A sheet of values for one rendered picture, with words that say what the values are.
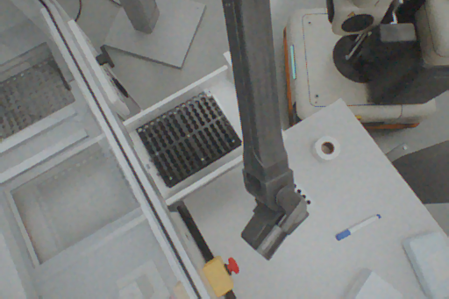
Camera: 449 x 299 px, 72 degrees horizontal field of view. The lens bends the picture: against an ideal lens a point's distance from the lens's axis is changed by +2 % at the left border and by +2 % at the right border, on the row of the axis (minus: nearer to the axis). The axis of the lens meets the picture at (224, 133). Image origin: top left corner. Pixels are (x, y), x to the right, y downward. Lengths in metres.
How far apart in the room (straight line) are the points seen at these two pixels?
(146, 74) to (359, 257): 1.47
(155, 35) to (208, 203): 1.31
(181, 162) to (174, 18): 1.34
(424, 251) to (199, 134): 0.66
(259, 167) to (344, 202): 0.52
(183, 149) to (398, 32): 0.81
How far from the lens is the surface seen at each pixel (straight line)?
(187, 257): 0.69
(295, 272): 0.94
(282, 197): 0.50
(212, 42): 1.97
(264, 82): 0.45
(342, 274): 0.97
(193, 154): 0.82
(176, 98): 0.86
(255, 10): 0.43
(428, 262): 1.01
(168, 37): 1.98
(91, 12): 2.26
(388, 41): 1.20
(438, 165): 1.42
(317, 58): 1.64
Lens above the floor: 1.67
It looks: 75 degrees down
